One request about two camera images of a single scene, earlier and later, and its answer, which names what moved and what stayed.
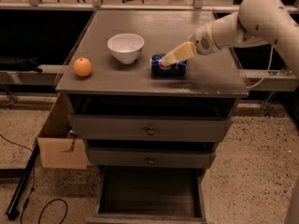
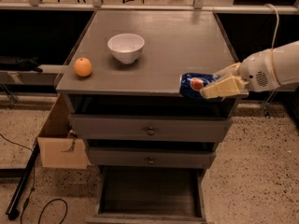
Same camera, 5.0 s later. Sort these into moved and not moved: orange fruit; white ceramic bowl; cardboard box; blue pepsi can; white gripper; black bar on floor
Moved: white gripper; blue pepsi can
Not moved: black bar on floor; cardboard box; white ceramic bowl; orange fruit
